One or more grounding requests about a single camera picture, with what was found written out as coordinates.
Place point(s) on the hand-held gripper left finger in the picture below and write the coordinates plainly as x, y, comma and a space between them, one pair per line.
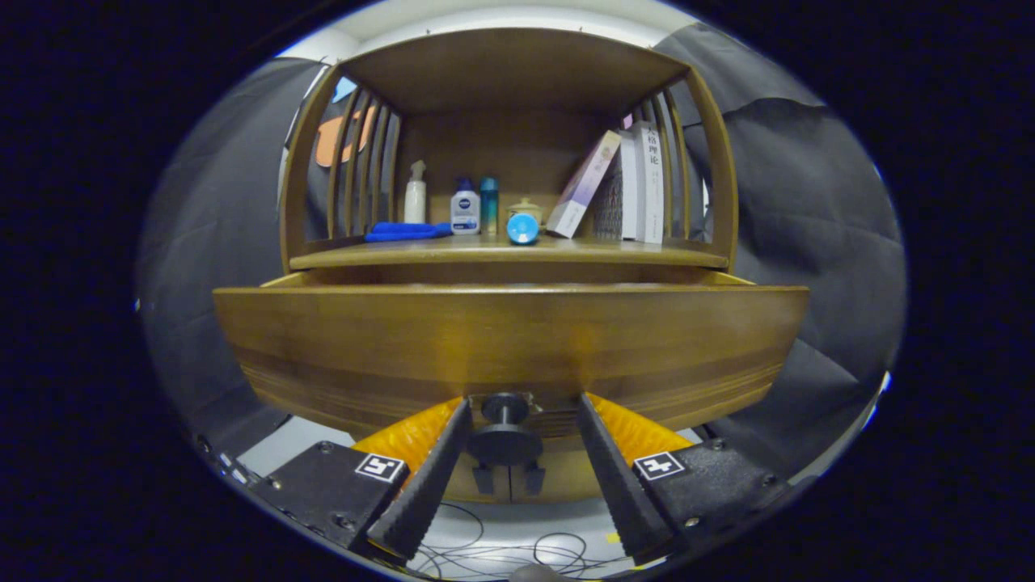
428, 485

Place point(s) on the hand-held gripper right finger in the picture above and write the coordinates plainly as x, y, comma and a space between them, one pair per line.
618, 485

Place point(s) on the wooden drawer with black knob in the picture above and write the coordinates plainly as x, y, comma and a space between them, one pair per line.
517, 339

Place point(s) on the blue white cosmetic tube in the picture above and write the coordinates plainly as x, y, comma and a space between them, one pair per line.
523, 229

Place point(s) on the wooden cabinet door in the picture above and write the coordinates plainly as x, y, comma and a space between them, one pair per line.
461, 485
566, 481

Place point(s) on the wooden countertop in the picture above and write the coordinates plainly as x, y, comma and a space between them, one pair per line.
453, 249

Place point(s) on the wooden cabinet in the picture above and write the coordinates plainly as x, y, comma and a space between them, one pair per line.
509, 73

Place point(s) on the black floor device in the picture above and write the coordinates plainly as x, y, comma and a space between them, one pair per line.
230, 469

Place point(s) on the blue folded cloth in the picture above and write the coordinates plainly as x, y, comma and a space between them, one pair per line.
404, 232

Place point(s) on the white lotion bottle blue cap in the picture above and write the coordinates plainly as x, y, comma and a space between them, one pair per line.
465, 214

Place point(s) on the dark patterned book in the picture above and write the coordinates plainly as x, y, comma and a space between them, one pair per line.
608, 206

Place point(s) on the white spray bottle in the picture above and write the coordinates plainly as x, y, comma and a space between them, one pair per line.
415, 202

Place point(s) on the teal bottle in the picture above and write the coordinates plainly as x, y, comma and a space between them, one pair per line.
489, 206

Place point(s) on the beige lidded teacup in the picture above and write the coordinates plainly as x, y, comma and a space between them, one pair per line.
525, 205

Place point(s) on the plain white book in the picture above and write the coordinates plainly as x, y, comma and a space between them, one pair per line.
628, 186

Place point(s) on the white book with black lettering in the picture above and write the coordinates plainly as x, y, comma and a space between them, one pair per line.
650, 186

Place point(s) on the purple white book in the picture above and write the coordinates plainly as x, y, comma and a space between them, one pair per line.
582, 186

